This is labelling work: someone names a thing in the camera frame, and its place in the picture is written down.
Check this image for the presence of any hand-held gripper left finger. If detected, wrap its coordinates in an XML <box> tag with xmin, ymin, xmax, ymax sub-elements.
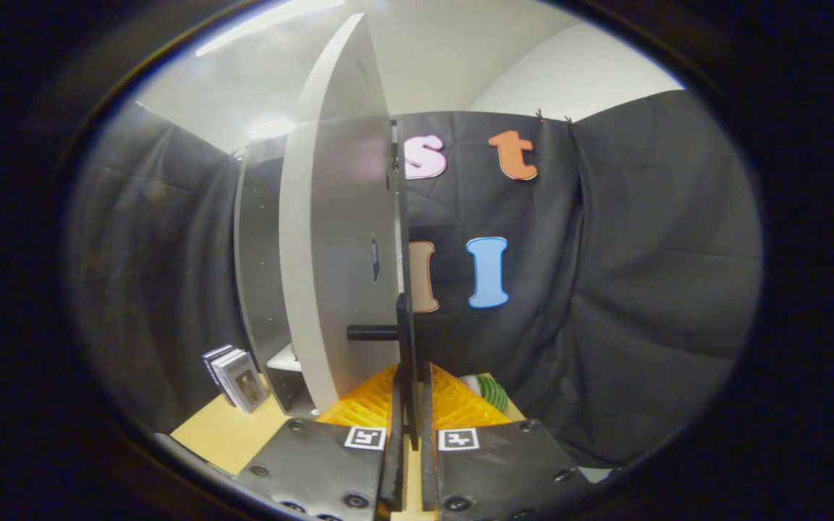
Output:
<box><xmin>235</xmin><ymin>363</ymin><xmax>408</xmax><ymax>521</ymax></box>

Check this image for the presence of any black door handle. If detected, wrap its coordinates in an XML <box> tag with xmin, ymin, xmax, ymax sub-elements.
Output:
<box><xmin>347</xmin><ymin>293</ymin><xmax>419</xmax><ymax>449</ymax></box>

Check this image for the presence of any black backdrop cloth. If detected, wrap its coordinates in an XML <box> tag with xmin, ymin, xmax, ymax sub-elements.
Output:
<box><xmin>66</xmin><ymin>90</ymin><xmax>764</xmax><ymax>467</ymax></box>

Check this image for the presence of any green white striped object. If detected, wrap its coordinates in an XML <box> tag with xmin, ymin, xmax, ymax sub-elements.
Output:
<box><xmin>460</xmin><ymin>374</ymin><xmax>509</xmax><ymax>415</ymax></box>

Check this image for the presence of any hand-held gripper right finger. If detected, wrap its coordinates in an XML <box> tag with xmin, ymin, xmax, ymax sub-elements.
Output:
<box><xmin>418</xmin><ymin>362</ymin><xmax>593</xmax><ymax>521</ymax></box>

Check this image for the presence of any grey cover book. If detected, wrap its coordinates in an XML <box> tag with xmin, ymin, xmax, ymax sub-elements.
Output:
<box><xmin>212</xmin><ymin>350</ymin><xmax>271</xmax><ymax>415</ymax></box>

